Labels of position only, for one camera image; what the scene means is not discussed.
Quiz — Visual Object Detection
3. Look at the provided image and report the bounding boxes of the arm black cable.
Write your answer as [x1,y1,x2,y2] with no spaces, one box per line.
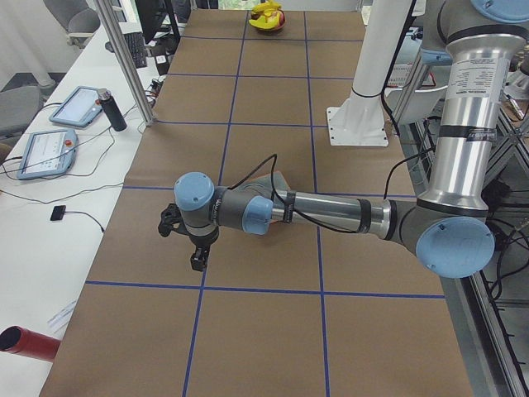
[226,153,439,235]

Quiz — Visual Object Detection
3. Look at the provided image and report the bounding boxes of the teach pendant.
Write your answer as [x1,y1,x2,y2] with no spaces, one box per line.
[49,86,102,128]
[17,128,79,180]

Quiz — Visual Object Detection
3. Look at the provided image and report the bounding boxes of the grey square plate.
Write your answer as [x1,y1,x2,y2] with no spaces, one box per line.
[242,171,291,206]

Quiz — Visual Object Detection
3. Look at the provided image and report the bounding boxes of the black keyboard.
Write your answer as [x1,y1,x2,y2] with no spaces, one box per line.
[123,32,147,69]

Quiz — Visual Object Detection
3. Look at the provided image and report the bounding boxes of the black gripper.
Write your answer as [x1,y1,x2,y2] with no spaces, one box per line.
[189,227,219,271]

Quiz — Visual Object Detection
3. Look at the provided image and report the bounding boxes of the small black puck device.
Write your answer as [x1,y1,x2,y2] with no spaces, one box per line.
[50,205,66,222]

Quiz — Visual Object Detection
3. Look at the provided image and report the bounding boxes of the aluminium frame post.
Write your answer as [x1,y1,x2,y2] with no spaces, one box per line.
[94,0,155,127]

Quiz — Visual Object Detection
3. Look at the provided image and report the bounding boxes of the black monitor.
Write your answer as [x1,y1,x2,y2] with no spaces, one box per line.
[134,0,180,44]

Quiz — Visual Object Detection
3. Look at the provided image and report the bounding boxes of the black box with label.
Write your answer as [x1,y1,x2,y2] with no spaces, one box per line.
[146,45,173,75]

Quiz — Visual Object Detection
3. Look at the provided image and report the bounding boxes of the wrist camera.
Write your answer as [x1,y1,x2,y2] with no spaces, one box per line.
[158,203,188,237]

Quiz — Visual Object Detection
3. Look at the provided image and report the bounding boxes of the red cylinder bottle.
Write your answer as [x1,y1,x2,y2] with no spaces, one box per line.
[1,326,61,362]

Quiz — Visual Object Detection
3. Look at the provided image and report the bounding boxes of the near teach pendant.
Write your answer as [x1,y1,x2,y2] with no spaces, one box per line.
[17,128,79,180]

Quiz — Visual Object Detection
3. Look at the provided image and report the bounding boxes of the far teach pendant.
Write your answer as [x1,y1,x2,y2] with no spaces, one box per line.
[49,86,102,128]

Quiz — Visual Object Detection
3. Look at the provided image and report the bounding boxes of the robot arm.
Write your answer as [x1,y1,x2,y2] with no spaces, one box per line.
[158,1,528,279]

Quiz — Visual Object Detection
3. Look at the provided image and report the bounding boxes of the white pedestal column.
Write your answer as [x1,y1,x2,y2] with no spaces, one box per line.
[326,0,415,147]

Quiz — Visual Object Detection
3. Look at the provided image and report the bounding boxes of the yellow banana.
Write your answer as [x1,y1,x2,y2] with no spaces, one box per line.
[251,0,282,13]
[249,15,281,31]

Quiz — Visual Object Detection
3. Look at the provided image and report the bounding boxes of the woven fruit basket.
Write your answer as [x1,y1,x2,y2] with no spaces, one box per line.
[249,10,286,31]

